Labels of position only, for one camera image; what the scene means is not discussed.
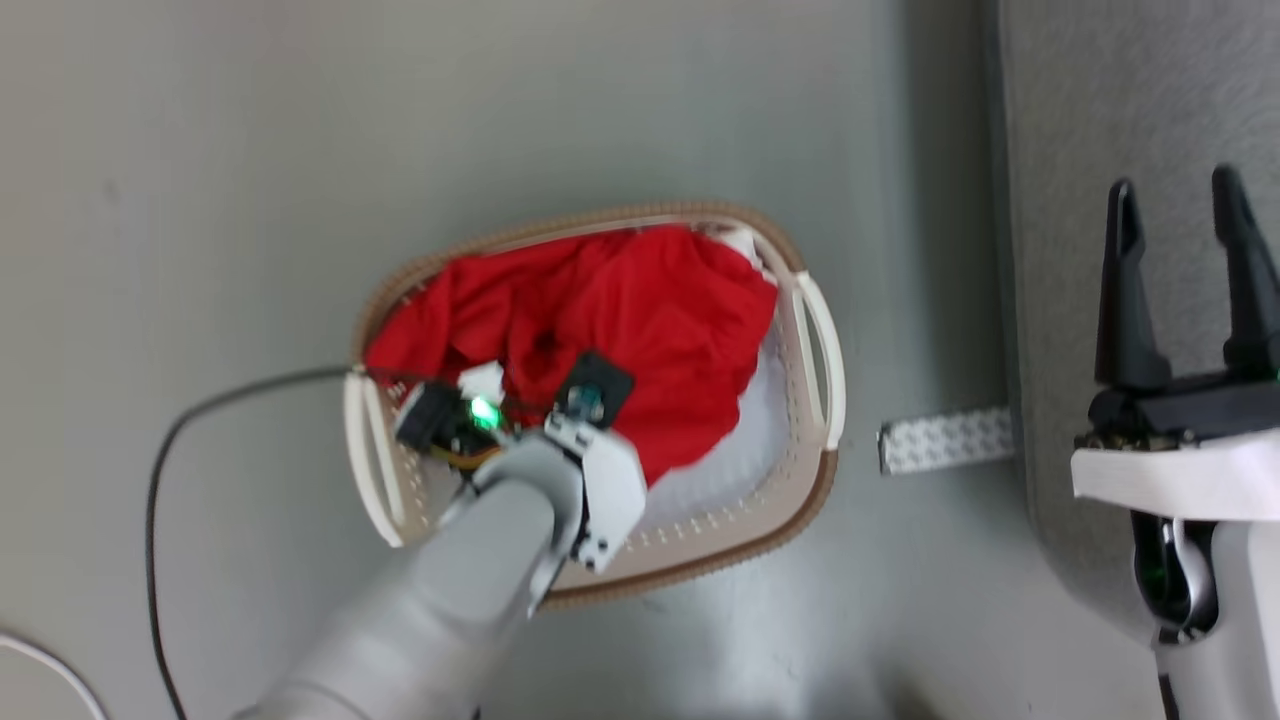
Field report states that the white floor cable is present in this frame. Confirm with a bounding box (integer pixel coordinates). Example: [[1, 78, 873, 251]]
[[0, 632, 109, 720]]

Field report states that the red garment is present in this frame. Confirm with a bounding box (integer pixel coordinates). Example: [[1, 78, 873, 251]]
[[365, 225, 779, 488]]

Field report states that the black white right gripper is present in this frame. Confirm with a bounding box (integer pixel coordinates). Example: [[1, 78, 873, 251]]
[[1070, 165, 1280, 523]]

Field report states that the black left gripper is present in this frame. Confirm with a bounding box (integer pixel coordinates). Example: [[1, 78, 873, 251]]
[[395, 362, 513, 467]]

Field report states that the pale white cloth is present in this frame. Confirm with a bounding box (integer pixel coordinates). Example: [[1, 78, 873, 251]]
[[640, 228, 793, 523]]

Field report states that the white patterned floor strip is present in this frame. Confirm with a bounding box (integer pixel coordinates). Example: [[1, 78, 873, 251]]
[[878, 405, 1016, 477]]

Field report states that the white beige laundry basket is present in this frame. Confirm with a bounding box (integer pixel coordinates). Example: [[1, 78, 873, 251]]
[[343, 203, 848, 613]]

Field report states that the black floor cable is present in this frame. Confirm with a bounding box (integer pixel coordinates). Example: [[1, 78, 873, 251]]
[[145, 365, 373, 720]]

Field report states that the grey fabric sofa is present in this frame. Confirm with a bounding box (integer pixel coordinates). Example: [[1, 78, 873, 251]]
[[980, 0, 1280, 651]]

